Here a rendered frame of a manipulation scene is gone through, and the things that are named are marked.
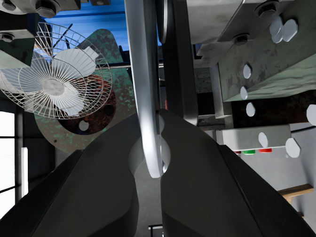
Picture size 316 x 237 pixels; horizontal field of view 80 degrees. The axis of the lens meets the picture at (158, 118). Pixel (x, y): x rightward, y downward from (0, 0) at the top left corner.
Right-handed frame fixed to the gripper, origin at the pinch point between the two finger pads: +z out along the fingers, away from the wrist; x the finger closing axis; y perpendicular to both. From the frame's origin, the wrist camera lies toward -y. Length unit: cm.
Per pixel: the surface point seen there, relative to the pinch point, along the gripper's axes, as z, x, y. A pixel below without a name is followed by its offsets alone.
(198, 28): 15.1, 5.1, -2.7
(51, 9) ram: 18.6, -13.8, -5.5
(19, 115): 407, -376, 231
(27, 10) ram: 20.2, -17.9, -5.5
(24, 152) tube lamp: 234, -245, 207
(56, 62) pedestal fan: 83, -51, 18
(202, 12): 12.8, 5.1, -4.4
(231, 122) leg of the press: 27.1, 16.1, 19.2
